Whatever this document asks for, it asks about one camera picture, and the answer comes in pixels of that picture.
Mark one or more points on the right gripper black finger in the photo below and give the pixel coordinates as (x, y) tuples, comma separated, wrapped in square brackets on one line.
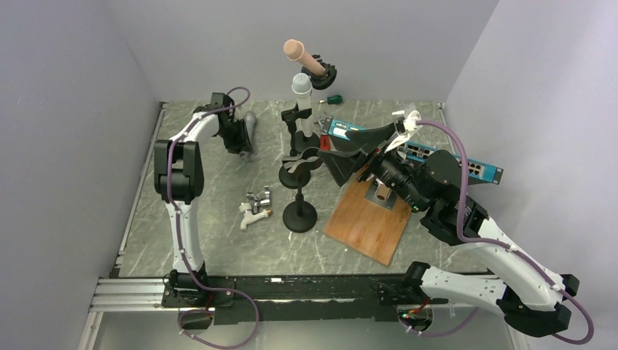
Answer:
[(343, 165), (371, 140)]

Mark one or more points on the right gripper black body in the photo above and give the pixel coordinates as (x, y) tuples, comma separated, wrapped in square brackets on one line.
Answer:
[(393, 169)]

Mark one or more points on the chrome white faucet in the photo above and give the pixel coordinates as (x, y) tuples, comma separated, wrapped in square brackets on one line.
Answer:
[(255, 208)]

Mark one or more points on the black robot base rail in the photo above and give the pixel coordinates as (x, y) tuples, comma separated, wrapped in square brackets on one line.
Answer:
[(236, 299)]

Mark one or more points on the pink microphone on stand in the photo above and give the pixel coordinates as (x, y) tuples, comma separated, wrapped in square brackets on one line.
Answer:
[(321, 74)]

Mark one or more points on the green handled screwdriver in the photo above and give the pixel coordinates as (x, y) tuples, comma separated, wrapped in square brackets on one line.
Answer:
[(332, 100)]

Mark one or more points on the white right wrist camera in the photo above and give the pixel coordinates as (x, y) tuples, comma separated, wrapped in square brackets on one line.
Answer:
[(406, 126)]

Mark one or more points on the blue network switch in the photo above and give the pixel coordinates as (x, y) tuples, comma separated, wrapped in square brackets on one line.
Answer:
[(415, 153)]

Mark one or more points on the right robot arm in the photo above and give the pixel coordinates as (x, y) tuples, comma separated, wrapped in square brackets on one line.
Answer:
[(529, 297)]

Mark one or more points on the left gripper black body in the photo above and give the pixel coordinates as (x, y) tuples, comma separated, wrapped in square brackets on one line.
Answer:
[(235, 136)]

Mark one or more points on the black front microphone stand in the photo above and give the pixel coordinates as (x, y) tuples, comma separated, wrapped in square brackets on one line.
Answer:
[(300, 216)]

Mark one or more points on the white microphone with stand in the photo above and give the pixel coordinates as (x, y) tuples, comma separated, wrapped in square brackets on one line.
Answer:
[(302, 87)]

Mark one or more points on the wooden board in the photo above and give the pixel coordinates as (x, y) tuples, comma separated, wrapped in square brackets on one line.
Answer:
[(369, 227)]

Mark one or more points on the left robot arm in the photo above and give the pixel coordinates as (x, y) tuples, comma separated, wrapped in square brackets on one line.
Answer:
[(179, 180)]

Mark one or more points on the grey handheld microphone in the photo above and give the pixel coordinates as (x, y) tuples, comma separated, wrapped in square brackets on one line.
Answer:
[(249, 121)]

